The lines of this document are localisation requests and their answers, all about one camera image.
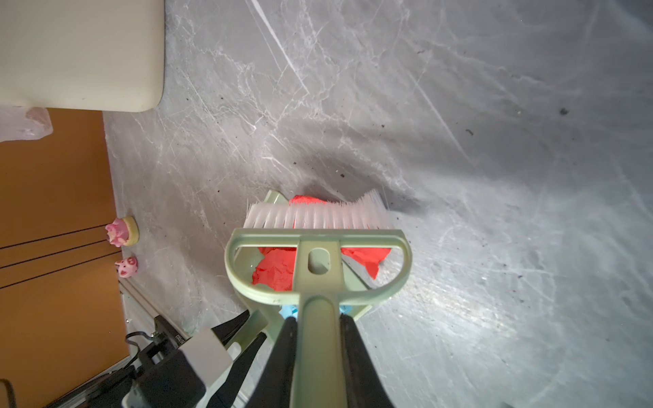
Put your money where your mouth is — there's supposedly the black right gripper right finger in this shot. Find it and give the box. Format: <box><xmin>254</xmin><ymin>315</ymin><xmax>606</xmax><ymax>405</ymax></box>
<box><xmin>339</xmin><ymin>314</ymin><xmax>394</xmax><ymax>408</ymax></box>

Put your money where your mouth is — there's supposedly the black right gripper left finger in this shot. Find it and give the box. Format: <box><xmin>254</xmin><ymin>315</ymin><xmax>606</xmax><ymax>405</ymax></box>
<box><xmin>246</xmin><ymin>317</ymin><xmax>298</xmax><ymax>408</ymax></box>

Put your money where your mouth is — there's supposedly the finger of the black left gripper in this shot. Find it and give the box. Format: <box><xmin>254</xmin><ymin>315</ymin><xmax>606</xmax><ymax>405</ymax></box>
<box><xmin>212</xmin><ymin>310</ymin><xmax>250</xmax><ymax>344</ymax></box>
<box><xmin>207</xmin><ymin>333</ymin><xmax>267</xmax><ymax>408</ymax></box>

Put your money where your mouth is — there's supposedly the green hand brush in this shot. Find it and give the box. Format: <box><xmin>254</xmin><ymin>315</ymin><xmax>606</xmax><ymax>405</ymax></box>
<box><xmin>223</xmin><ymin>189</ymin><xmax>413</xmax><ymax>408</ymax></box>

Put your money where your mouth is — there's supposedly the red paper scrap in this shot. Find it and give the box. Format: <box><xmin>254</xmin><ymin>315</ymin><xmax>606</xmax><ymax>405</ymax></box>
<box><xmin>244</xmin><ymin>190</ymin><xmax>394</xmax><ymax>292</ymax></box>

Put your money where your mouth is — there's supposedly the cyan paper scrap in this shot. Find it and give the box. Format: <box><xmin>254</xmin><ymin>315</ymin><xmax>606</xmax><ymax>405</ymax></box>
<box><xmin>279</xmin><ymin>305</ymin><xmax>352</xmax><ymax>319</ymax></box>

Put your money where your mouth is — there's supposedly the pink pig toy on donut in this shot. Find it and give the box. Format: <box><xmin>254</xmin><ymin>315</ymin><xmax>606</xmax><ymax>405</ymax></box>
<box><xmin>105</xmin><ymin>216</ymin><xmax>139</xmax><ymax>248</ymax></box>

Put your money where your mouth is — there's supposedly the trash bin with plastic bag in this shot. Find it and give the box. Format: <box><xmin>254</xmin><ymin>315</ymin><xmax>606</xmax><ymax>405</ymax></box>
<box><xmin>1</xmin><ymin>1</ymin><xmax>165</xmax><ymax>141</ymax></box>

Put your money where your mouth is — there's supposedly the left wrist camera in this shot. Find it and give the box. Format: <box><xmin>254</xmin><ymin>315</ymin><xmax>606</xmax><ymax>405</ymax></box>
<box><xmin>122</xmin><ymin>329</ymin><xmax>233</xmax><ymax>407</ymax></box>

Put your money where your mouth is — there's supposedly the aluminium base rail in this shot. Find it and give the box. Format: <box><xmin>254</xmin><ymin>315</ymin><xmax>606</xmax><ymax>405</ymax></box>
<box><xmin>49</xmin><ymin>280</ymin><xmax>188</xmax><ymax>407</ymax></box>

